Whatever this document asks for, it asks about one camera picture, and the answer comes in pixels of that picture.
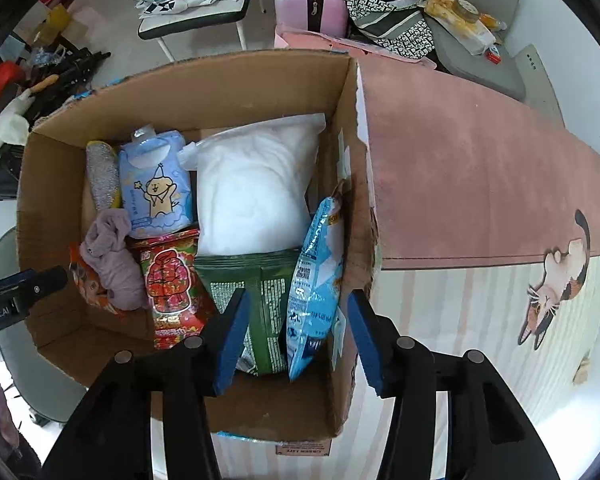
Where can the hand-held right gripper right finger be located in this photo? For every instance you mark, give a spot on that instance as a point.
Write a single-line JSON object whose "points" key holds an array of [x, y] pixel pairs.
{"points": [[367, 340]]}

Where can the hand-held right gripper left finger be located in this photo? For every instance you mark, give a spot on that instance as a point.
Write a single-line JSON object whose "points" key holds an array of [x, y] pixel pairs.
{"points": [[230, 340]]}

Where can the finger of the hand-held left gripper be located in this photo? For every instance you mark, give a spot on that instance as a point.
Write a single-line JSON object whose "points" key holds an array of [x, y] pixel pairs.
{"points": [[50, 285]]}

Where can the orange snack packet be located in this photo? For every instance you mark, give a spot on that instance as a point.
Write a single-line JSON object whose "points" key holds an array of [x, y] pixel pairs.
{"points": [[87, 287]]}

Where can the green snack packet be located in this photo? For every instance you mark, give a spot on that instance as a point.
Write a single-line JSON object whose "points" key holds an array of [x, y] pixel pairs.
{"points": [[267, 310]]}

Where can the purple sock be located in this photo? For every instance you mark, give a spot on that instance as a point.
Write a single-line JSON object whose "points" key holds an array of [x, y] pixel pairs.
{"points": [[115, 260]]}

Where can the red snack packet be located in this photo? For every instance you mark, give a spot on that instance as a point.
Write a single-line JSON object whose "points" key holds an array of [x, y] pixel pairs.
{"points": [[172, 285]]}

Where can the light blue snack packet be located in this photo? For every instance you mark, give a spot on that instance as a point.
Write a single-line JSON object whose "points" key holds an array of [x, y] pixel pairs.
{"points": [[312, 270]]}

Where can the silver and yellow packet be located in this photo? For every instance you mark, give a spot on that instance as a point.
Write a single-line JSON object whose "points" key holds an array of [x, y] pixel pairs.
{"points": [[102, 175]]}

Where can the blue cartoon tissue packet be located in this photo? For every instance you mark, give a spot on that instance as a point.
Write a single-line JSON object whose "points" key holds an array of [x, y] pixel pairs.
{"points": [[155, 185]]}

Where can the white plastic bag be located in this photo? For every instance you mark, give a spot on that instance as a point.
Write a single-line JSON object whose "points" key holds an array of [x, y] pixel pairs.
{"points": [[255, 185]]}

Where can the cardboard box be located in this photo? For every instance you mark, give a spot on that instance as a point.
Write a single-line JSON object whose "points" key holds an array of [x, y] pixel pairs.
{"points": [[230, 90]]}

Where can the grey round chair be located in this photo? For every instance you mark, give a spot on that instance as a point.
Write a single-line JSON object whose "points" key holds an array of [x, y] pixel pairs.
{"points": [[35, 375]]}

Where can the white goose plush toy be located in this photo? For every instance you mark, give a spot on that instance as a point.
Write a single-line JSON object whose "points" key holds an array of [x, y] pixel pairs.
{"points": [[7, 125]]}

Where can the black tripod pile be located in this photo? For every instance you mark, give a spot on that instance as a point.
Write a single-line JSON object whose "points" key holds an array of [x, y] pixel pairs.
{"points": [[75, 67]]}

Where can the yellow shopping bag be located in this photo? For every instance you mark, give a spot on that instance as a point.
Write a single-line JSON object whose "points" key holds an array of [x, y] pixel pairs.
{"points": [[59, 20]]}

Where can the grey cushioned chair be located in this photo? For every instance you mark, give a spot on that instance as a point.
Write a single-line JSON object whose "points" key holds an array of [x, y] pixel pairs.
{"points": [[485, 75]]}

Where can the flat pink pad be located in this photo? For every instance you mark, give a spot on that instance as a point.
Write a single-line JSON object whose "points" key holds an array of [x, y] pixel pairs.
{"points": [[360, 50]]}

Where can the white board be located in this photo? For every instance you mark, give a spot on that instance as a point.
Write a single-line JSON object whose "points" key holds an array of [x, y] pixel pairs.
{"points": [[537, 85]]}

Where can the white cloth with black print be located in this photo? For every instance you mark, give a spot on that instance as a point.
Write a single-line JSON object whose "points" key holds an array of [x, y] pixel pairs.
{"points": [[180, 2]]}

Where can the small red box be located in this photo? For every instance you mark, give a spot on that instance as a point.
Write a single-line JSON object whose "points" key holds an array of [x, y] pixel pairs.
{"points": [[493, 55]]}

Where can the white tissue pack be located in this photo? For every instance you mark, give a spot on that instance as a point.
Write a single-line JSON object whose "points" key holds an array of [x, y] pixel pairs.
{"points": [[475, 37]]}

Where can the black and white patterned bag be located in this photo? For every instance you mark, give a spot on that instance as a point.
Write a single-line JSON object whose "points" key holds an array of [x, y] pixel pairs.
{"points": [[390, 15]]}

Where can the yellow plastic bag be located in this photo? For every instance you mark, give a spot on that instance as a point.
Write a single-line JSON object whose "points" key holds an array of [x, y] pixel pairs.
{"points": [[442, 7]]}

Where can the tape roll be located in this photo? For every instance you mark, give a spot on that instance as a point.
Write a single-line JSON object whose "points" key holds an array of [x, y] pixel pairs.
{"points": [[466, 10]]}

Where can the white frame chair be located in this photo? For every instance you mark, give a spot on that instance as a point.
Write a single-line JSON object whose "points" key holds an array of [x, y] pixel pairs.
{"points": [[195, 22]]}

